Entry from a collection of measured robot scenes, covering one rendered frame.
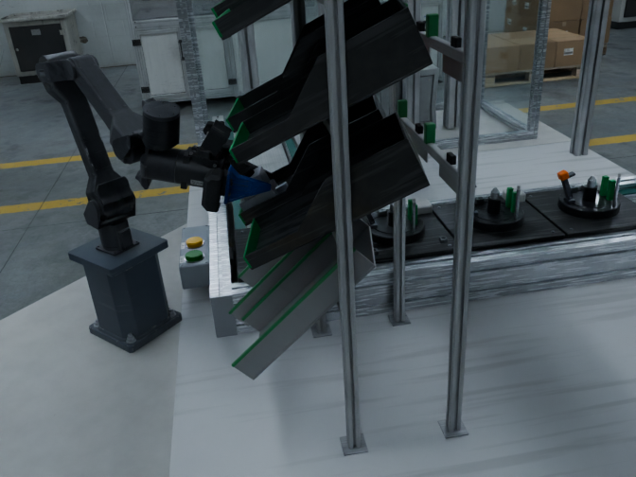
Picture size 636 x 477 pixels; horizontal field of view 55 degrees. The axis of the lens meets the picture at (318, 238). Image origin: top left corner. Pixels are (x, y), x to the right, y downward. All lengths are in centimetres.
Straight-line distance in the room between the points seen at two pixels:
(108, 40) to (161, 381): 846
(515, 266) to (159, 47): 558
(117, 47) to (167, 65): 292
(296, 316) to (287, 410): 26
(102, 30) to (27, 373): 833
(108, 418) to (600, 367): 91
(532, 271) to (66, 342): 103
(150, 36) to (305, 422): 579
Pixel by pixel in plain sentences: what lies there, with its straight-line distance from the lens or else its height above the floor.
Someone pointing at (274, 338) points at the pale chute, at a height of 107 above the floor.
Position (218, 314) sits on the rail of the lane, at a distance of 130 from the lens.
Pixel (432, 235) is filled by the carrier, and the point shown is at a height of 97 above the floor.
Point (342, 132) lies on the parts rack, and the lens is 77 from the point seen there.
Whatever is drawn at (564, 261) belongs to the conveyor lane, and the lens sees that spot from 146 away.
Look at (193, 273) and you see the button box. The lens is 142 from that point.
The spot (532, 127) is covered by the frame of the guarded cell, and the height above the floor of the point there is 91.
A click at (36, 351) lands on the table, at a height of 86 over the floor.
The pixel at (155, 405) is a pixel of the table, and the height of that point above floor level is 86.
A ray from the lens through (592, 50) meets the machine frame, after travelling 223.
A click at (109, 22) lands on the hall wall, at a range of 948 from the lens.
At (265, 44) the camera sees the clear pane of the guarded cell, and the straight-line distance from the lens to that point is 262.
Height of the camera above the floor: 162
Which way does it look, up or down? 27 degrees down
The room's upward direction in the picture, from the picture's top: 4 degrees counter-clockwise
